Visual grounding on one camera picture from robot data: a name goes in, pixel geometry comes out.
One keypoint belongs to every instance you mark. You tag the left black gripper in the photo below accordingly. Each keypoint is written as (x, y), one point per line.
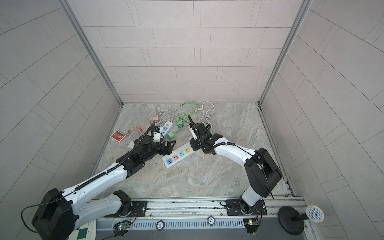
(169, 149)

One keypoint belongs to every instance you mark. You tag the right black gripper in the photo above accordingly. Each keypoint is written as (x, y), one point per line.
(194, 144)

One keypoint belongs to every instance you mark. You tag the long colourful socket power strip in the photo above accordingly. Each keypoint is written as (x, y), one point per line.
(177, 155)

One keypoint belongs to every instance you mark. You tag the green charger block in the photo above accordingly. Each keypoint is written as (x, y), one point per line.
(170, 135)
(180, 124)

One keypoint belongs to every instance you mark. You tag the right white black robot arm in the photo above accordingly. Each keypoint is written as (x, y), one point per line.
(262, 171)

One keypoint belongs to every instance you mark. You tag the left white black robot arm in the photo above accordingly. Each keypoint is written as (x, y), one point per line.
(62, 212)

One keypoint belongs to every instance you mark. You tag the small blue socket power strip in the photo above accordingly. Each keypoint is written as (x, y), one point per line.
(166, 127)

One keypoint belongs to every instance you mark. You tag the red card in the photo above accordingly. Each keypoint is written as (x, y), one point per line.
(118, 136)

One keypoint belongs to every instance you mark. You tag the left circuit board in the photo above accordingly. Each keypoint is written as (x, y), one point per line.
(122, 226)

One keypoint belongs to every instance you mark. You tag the circuit board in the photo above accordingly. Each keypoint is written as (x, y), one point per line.
(251, 225)
(122, 226)

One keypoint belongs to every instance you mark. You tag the right circuit board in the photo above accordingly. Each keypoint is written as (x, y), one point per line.
(251, 225)

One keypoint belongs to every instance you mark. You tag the green white checkerboard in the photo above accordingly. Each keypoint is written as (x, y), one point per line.
(85, 232)

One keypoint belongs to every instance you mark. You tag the black round stand base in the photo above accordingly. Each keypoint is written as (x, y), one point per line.
(291, 220)

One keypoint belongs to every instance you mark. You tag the white round mesh disc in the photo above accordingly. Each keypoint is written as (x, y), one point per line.
(314, 213)

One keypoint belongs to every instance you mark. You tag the white flat charger with cable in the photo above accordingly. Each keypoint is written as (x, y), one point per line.
(131, 145)

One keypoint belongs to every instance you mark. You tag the pink charger with cable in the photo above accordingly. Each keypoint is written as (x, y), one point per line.
(154, 118)

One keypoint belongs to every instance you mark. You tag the aluminium rail frame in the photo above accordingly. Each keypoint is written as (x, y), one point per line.
(197, 213)

